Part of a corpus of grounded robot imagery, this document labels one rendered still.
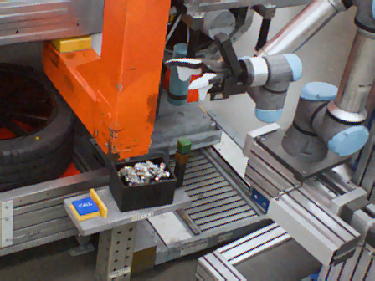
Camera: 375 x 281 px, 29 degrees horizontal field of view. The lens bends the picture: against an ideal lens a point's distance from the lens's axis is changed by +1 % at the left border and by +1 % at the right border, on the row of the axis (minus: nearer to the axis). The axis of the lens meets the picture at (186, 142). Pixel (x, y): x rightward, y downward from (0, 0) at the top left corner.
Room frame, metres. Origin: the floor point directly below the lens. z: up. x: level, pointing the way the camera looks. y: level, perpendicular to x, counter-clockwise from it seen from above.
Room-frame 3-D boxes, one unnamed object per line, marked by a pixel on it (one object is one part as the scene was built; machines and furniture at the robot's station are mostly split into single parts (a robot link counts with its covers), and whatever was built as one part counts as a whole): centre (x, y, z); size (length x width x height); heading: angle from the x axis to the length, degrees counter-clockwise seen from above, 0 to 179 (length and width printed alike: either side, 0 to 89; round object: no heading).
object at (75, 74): (2.47, 0.44, 0.69); 0.52 x 0.17 x 0.35; 36
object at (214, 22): (2.74, 0.00, 0.85); 0.21 x 0.14 x 0.14; 36
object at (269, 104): (1.73, -0.20, 1.12); 0.11 x 0.08 x 0.11; 29
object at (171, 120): (2.93, 0.15, 0.32); 0.40 x 0.30 x 0.28; 126
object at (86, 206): (1.88, 0.31, 0.47); 0.07 x 0.07 x 0.02; 36
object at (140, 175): (2.01, 0.13, 0.51); 0.20 x 0.14 x 0.13; 118
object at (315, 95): (1.95, -0.38, 0.98); 0.13 x 0.12 x 0.14; 29
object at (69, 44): (2.61, 0.54, 0.71); 0.14 x 0.14 x 0.05; 36
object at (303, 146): (1.96, -0.38, 0.87); 0.15 x 0.15 x 0.10
